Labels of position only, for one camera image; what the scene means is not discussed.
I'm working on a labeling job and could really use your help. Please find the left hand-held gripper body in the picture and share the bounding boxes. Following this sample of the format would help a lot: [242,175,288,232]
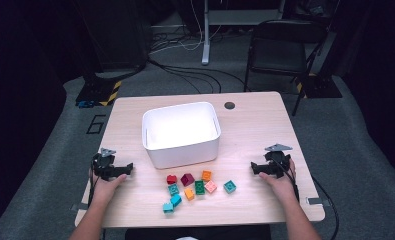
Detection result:
[92,147,119,182]

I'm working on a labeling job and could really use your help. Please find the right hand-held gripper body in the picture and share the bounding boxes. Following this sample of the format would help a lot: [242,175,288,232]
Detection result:
[264,143,293,179]

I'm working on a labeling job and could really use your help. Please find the pink toy block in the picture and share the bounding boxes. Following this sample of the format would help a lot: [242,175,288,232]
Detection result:
[204,180,218,194]

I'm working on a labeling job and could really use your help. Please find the white plastic bin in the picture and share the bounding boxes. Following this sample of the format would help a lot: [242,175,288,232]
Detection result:
[141,101,222,170]

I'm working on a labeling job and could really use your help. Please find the maroon sloped toy block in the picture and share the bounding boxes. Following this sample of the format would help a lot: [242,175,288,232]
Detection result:
[180,172,196,187]

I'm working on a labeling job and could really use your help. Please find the dark green toy block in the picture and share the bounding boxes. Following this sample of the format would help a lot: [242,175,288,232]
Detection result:
[194,180,206,196]

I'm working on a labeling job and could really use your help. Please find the person's right hand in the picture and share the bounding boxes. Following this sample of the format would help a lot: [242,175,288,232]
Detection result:
[258,159,299,204]

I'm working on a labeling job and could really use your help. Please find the person's left hand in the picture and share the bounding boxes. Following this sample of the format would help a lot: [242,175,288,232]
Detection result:
[90,171,128,202]

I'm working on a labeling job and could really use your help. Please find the black stand base striped edge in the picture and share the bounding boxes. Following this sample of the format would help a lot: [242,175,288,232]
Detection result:
[75,71,123,108]

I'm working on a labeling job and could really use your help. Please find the person's dark clothing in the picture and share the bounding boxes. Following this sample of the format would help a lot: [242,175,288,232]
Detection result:
[124,224,273,240]

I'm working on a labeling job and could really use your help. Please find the dark curtain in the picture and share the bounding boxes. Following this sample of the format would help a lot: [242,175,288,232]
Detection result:
[0,0,68,228]
[331,0,395,178]

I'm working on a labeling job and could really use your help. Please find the black folding chair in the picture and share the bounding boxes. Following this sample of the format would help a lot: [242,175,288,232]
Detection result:
[243,19,329,117]

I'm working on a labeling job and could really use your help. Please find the black equipment case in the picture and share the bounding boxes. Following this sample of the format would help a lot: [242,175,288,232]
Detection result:
[74,0,153,73]

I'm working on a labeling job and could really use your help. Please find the right hand-held gripper cable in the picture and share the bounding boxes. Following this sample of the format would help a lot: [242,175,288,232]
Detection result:
[273,159,301,203]

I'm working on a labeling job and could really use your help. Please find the hand-held gripper cable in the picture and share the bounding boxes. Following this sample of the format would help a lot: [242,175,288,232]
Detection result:
[273,159,301,203]
[87,156,98,208]

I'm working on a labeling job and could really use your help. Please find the left hand-held gripper cable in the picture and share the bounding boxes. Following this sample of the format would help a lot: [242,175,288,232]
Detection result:
[87,156,98,208]

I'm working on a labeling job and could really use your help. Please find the black cable beside table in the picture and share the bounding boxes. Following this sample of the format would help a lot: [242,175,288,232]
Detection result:
[311,175,340,240]

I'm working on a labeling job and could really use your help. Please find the black floor cable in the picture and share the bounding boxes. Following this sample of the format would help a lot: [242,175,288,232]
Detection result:
[148,58,249,94]

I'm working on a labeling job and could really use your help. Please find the tangle of floor cables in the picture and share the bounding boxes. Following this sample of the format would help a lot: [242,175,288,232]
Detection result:
[149,28,226,54]

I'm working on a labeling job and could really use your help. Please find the white desk frame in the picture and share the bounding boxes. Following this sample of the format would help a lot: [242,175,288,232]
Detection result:
[200,0,286,66]

